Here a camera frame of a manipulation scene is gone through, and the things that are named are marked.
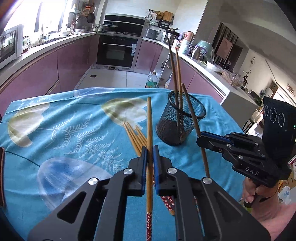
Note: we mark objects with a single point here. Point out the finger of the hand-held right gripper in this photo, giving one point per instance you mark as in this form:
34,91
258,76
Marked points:
208,142
215,136

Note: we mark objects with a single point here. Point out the black kitchen rack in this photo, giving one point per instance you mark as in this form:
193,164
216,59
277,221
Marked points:
161,18

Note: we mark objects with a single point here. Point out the pink canister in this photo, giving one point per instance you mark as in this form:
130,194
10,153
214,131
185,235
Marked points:
189,36

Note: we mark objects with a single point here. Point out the clear plastic storage boxes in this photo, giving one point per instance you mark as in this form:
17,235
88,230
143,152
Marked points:
232,80

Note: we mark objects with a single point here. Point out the blue printed tablecloth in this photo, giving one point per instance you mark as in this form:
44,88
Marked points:
69,111

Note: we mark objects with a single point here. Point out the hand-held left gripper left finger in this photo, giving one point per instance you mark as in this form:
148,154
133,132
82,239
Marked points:
144,166

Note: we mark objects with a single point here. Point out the person's right hand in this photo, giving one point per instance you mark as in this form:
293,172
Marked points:
248,194

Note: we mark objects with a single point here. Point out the pink straight kitchen cabinets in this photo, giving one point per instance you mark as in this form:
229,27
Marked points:
198,81

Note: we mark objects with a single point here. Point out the steel cooking pot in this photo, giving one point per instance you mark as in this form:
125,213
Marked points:
171,37

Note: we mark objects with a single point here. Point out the black built-in oven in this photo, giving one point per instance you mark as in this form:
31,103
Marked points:
115,53

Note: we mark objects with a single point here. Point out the hanging frying pan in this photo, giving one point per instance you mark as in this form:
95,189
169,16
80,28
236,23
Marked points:
91,18

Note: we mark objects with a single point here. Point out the pink curved kitchen cabinets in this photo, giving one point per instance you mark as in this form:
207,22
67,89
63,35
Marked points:
46,69

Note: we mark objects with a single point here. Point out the white plastic bag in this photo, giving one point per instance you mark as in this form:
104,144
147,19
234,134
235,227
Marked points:
285,194

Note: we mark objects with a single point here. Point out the black mesh cup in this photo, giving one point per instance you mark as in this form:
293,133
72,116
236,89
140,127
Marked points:
168,132

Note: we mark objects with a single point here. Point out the white microwave oven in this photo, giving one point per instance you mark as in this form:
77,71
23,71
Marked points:
8,46

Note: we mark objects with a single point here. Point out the black range hood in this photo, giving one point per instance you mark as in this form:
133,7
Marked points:
124,22

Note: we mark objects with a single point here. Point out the steel kettle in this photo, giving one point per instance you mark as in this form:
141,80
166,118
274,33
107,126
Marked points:
197,53

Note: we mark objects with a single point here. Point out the green glass jar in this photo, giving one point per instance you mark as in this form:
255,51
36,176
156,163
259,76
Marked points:
205,49

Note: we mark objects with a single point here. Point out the dark brown wooden object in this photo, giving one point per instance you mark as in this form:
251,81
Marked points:
1,176

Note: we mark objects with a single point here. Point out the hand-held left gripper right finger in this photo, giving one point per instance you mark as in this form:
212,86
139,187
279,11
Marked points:
156,166

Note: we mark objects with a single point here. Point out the plastic oil bottle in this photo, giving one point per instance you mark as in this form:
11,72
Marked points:
151,81

